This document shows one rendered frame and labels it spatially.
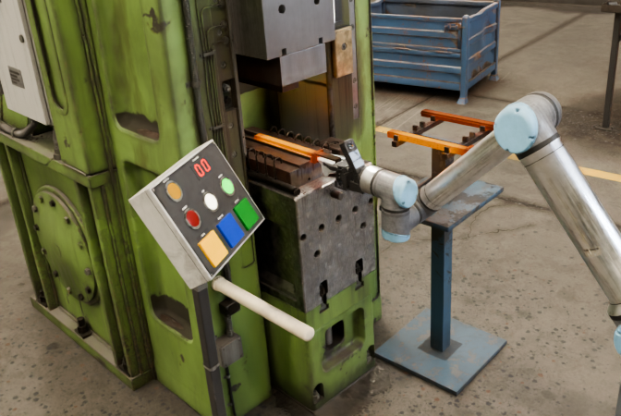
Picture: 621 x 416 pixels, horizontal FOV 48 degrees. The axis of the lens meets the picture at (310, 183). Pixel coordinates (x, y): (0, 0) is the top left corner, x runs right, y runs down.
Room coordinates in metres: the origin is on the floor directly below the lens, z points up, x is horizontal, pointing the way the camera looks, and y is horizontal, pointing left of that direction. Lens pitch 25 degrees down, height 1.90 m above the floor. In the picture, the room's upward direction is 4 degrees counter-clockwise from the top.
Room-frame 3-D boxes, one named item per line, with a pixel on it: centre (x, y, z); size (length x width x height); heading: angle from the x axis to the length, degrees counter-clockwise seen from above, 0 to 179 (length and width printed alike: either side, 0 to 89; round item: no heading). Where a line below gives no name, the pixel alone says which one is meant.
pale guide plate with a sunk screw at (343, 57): (2.48, -0.15, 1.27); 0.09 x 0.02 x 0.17; 133
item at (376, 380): (2.13, -0.04, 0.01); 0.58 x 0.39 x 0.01; 133
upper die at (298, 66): (2.32, 0.14, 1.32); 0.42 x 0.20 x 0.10; 43
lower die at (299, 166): (2.32, 0.14, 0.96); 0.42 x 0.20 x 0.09; 43
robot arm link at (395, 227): (1.94, -0.27, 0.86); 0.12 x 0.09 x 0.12; 137
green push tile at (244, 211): (1.77, 0.19, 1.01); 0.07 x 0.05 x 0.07; 158
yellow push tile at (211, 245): (1.58, 0.27, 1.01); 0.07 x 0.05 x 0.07; 158
